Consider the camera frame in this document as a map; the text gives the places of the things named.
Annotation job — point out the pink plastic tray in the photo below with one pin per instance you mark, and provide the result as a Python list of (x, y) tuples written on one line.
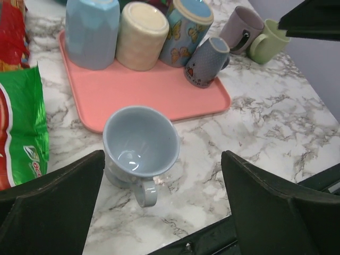
[(98, 94)]

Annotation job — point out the green ceramic mug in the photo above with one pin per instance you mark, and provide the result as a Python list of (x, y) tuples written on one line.
[(269, 43)]

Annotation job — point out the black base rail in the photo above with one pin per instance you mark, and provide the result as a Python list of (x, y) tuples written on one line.
[(217, 238)]

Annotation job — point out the cream ceramic mug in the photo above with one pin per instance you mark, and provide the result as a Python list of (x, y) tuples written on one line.
[(142, 34)]

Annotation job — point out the colourful candy bag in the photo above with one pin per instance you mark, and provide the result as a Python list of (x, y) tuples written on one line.
[(15, 51)]

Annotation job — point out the blue-bottom beige mug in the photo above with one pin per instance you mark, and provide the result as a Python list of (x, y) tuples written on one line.
[(189, 21)]

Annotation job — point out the small grey-purple mug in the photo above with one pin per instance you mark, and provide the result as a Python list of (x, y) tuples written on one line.
[(207, 61)]

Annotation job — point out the Chuba cassava chips bag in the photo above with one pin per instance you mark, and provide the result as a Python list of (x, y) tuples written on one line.
[(24, 132)]

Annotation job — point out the grey ceramic mug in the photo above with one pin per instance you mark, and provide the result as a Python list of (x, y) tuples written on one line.
[(139, 144)]

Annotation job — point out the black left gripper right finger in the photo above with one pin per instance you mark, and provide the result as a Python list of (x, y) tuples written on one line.
[(275, 216)]

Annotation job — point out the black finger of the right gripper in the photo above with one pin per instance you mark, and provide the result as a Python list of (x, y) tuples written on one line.
[(313, 19)]

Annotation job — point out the light blue faceted mug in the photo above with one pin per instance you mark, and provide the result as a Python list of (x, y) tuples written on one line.
[(91, 29)]

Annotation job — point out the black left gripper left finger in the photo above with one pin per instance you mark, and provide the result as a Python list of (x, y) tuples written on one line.
[(52, 214)]

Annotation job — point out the purple ceramic mug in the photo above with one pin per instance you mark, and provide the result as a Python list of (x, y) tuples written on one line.
[(242, 28)]

